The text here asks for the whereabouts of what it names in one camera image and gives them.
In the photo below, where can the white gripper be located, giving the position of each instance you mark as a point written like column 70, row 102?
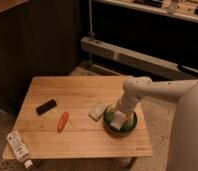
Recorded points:
column 126, row 106

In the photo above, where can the white ceramic cup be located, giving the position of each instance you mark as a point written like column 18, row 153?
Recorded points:
column 118, row 120

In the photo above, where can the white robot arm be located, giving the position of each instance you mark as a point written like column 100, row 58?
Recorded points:
column 183, row 143

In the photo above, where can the green bowl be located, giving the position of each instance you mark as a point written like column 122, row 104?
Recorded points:
column 126, row 128

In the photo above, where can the white sponge block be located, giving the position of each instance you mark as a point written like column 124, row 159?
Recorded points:
column 97, row 112

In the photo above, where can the grey metal beam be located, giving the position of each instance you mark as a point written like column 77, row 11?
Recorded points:
column 134, row 59

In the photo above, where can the orange carrot toy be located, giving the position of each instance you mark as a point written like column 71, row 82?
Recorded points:
column 62, row 121

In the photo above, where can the wooden low table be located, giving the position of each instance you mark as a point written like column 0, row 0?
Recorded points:
column 81, row 137

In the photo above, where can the black rectangular case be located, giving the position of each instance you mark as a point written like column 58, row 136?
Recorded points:
column 46, row 106

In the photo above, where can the metal vertical pole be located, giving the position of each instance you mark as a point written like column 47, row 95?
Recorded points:
column 91, row 33

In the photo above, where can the white labelled bottle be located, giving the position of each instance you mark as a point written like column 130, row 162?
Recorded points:
column 19, row 149

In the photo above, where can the background shelf with items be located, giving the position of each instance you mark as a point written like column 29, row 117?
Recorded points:
column 179, row 9

